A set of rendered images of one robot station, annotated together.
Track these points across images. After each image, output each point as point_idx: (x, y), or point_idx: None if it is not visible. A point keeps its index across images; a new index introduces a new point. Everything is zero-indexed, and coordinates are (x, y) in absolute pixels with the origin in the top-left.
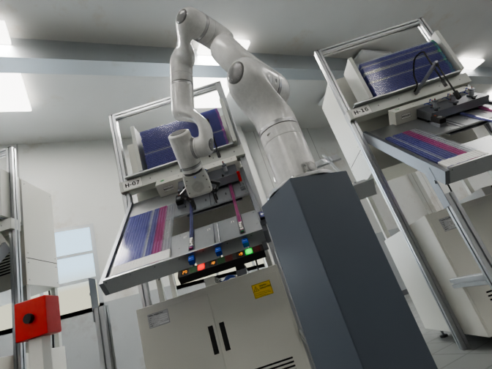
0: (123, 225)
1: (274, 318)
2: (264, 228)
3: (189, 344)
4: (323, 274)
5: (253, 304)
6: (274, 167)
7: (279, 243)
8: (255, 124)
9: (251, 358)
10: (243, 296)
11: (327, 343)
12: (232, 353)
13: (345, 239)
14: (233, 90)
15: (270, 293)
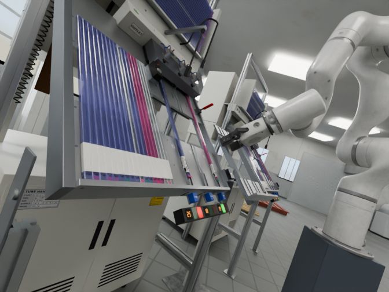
0: (70, 25)
1: (149, 223)
2: (228, 186)
3: (66, 237)
4: None
5: (145, 210)
6: (357, 229)
7: (326, 280)
8: (367, 186)
9: (117, 253)
10: (143, 200)
11: None
12: (105, 249)
13: None
14: None
15: (159, 204)
